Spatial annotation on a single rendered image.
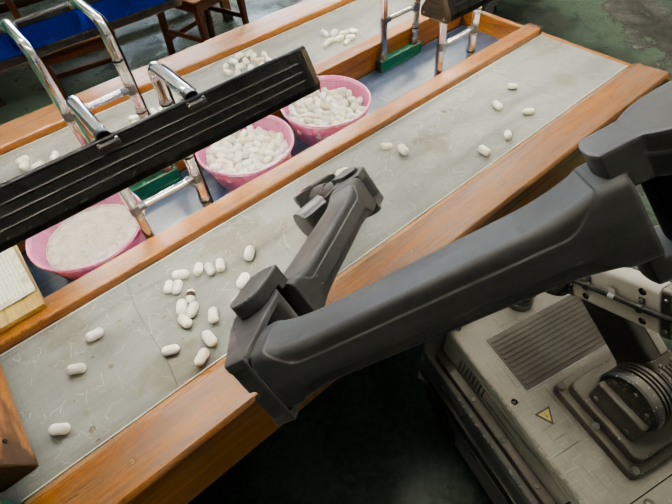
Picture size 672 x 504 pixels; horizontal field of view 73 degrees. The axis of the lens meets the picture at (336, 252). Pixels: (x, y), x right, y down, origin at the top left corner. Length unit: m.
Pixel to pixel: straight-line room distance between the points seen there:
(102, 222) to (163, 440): 0.61
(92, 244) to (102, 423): 0.45
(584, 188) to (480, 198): 0.77
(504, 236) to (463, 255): 0.03
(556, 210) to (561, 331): 0.96
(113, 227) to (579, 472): 1.16
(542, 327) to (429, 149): 0.54
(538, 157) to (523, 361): 0.49
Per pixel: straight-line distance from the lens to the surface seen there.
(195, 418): 0.83
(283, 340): 0.39
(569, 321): 1.29
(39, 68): 1.15
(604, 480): 1.16
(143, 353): 0.96
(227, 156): 1.28
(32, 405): 1.01
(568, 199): 0.33
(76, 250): 1.21
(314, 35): 1.81
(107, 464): 0.87
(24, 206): 0.78
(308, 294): 0.51
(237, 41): 1.79
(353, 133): 1.25
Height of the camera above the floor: 1.51
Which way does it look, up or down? 51 degrees down
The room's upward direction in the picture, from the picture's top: 6 degrees counter-clockwise
